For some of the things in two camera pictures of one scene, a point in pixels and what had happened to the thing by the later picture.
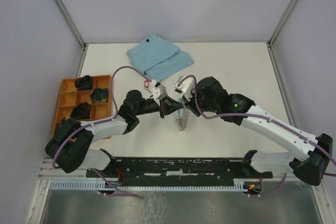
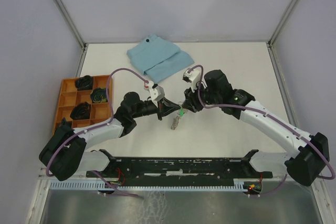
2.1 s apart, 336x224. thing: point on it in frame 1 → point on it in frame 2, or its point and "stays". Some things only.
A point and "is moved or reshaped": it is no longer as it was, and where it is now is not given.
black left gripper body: [163, 105] stays
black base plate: [178, 170] stays
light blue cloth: [158, 58] stays
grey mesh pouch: [182, 117] is moved or reshaped
